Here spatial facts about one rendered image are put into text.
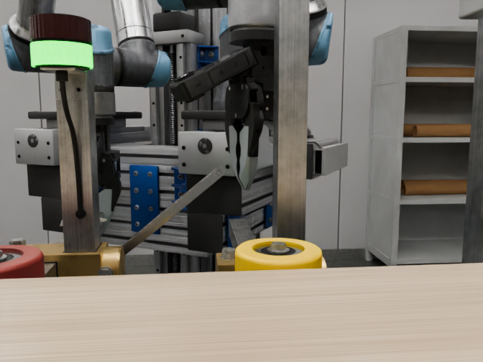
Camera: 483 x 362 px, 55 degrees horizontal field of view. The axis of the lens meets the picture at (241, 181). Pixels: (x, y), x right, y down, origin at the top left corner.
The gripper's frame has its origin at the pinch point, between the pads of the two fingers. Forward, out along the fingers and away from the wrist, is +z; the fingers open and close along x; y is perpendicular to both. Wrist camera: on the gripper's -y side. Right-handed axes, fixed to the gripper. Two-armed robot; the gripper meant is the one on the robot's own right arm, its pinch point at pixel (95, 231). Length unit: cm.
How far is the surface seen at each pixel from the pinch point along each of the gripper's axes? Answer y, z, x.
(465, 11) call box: -25, -34, -52
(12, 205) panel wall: 233, 42, 102
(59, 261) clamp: -29.3, -4.3, -1.9
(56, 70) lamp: -33.0, -25.4, -3.8
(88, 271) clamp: -29.3, -3.0, -5.1
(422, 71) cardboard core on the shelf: 211, -46, -164
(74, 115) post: -28.3, -20.8, -4.2
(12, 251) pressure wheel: -39.3, -8.6, -0.8
